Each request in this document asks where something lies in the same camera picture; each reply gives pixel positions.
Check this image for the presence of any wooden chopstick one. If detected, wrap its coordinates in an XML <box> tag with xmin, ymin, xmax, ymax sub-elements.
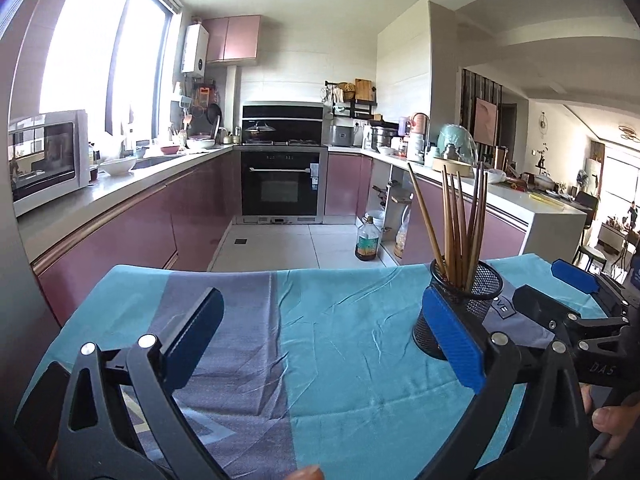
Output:
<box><xmin>408</xmin><ymin>162</ymin><xmax>447</xmax><ymax>276</ymax></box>

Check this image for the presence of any pink wall cabinet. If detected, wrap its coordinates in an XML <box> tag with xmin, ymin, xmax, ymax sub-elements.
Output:
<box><xmin>202</xmin><ymin>15</ymin><xmax>262</xmax><ymax>64</ymax></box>

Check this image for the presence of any wooden chopstick six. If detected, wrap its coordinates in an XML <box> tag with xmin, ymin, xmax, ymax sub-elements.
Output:
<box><xmin>466</xmin><ymin>168</ymin><xmax>487</xmax><ymax>292</ymax></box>

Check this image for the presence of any steel pot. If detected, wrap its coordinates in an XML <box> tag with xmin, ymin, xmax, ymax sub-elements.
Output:
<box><xmin>370</xmin><ymin>127</ymin><xmax>397</xmax><ymax>151</ymax></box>

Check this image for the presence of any wooden chopstick two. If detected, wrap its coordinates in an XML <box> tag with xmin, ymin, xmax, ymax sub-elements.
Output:
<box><xmin>442</xmin><ymin>166</ymin><xmax>454</xmax><ymax>283</ymax></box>

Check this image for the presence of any wooden chopstick five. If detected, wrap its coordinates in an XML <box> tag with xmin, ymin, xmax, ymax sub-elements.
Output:
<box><xmin>465</xmin><ymin>162</ymin><xmax>483</xmax><ymax>273</ymax></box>

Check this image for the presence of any pink kettle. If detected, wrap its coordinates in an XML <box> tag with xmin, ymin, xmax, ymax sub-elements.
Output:
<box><xmin>410</xmin><ymin>112</ymin><xmax>430</xmax><ymax>139</ymax></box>

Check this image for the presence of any oil bottle on floor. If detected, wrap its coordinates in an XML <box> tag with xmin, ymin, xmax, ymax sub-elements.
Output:
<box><xmin>355</xmin><ymin>216</ymin><xmax>381</xmax><ymax>261</ymax></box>

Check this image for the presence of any wooden chopstick four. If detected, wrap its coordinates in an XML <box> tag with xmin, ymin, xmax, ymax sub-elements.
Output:
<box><xmin>456</xmin><ymin>174</ymin><xmax>466</xmax><ymax>289</ymax></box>

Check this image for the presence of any teal covered appliance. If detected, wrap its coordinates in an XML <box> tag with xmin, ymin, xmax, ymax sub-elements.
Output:
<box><xmin>437</xmin><ymin>124</ymin><xmax>477</xmax><ymax>165</ymax></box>

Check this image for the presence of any wooden chopstick three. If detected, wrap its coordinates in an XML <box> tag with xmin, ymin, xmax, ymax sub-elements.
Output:
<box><xmin>448</xmin><ymin>174</ymin><xmax>461</xmax><ymax>287</ymax></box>

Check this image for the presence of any black wall rack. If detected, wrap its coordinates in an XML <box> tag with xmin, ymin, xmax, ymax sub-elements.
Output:
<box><xmin>322</xmin><ymin>78</ymin><xmax>378</xmax><ymax>120</ymax></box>

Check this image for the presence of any blue grey tablecloth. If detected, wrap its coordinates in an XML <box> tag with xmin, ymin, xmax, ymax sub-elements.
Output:
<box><xmin>36</xmin><ymin>264</ymin><xmax>473</xmax><ymax>479</ymax></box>

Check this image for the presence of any white water heater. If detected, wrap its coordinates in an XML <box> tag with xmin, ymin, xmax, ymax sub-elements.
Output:
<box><xmin>181</xmin><ymin>24</ymin><xmax>209</xmax><ymax>78</ymax></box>

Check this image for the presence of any white bowl on counter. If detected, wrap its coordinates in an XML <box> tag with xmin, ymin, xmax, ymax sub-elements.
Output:
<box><xmin>100</xmin><ymin>157</ymin><xmax>137</xmax><ymax>177</ymax></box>

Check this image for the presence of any black range hood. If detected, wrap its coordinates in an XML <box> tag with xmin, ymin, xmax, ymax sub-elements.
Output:
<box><xmin>241</xmin><ymin>101</ymin><xmax>324</xmax><ymax>145</ymax></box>

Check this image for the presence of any window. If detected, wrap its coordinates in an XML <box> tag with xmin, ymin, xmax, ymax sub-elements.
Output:
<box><xmin>38</xmin><ymin>0</ymin><xmax>176</xmax><ymax>143</ymax></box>

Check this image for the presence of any black built-in oven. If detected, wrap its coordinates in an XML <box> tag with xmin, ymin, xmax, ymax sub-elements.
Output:
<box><xmin>240</xmin><ymin>145</ymin><xmax>328</xmax><ymax>224</ymax></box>

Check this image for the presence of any black mesh cup holder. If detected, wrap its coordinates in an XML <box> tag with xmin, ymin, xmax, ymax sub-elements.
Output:
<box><xmin>412</xmin><ymin>260</ymin><xmax>503</xmax><ymax>361</ymax></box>

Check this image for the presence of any bamboo steamer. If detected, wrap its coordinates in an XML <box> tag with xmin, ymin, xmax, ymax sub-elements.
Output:
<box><xmin>432</xmin><ymin>157</ymin><xmax>474</xmax><ymax>178</ymax></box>

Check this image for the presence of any white microwave oven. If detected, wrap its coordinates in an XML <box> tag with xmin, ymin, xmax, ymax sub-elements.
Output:
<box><xmin>8</xmin><ymin>110</ymin><xmax>90</xmax><ymax>217</ymax></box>

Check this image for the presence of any right hand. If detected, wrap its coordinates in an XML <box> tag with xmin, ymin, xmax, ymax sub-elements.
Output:
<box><xmin>580</xmin><ymin>384</ymin><xmax>639</xmax><ymax>460</ymax></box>

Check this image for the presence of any left hand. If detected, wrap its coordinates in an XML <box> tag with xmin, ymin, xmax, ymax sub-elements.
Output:
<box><xmin>284</xmin><ymin>465</ymin><xmax>324</xmax><ymax>480</ymax></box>

